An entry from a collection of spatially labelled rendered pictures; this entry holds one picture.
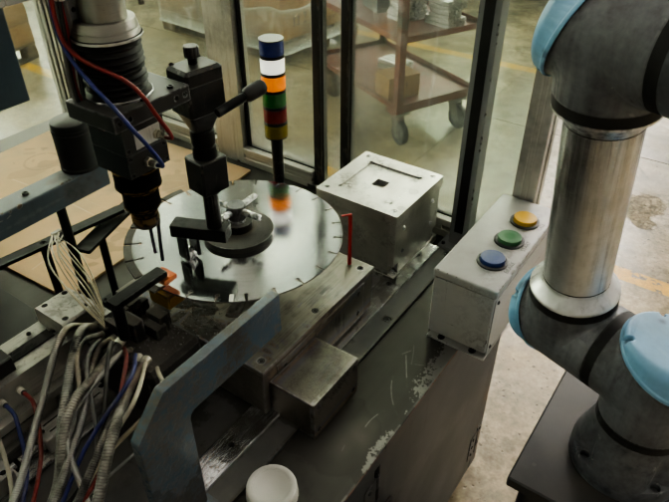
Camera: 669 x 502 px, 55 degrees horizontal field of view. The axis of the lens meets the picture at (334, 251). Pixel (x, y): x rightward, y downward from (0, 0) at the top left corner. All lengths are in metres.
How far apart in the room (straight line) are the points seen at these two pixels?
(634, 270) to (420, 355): 1.72
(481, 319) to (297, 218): 0.34
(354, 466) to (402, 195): 0.51
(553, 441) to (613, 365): 0.19
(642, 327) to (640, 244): 2.00
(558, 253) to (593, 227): 0.06
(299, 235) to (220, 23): 0.66
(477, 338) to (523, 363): 1.12
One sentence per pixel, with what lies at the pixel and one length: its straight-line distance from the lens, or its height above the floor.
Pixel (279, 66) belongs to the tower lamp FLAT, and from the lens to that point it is 1.20.
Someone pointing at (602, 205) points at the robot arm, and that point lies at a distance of 0.78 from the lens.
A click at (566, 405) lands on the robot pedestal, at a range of 1.09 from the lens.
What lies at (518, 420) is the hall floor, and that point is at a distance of 2.03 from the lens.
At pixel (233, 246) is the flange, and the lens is 0.98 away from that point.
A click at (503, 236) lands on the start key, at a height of 0.91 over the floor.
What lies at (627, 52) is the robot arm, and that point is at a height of 1.34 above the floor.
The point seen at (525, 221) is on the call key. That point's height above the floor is 0.91.
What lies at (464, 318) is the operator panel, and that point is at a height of 0.82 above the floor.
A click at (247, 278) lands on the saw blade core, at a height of 0.95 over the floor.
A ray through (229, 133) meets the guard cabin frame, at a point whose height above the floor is 0.82.
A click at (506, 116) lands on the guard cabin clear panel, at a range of 1.22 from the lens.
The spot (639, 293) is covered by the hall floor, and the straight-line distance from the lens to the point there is 2.62.
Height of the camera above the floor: 1.54
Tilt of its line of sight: 37 degrees down
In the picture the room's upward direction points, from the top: straight up
